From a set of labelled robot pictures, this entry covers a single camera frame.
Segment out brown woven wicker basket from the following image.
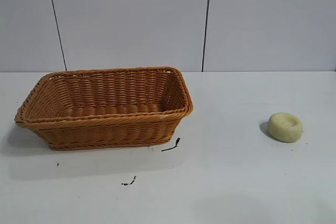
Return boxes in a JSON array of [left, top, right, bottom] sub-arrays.
[[14, 66, 195, 152]]

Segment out long black scrap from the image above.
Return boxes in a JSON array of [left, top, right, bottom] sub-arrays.
[[161, 137, 181, 153]]

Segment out pale yellow round pastry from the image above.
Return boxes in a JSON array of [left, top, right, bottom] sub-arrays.
[[267, 112, 304, 142]]

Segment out short black scrap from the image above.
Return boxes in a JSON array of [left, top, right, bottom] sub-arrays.
[[121, 175, 137, 186]]

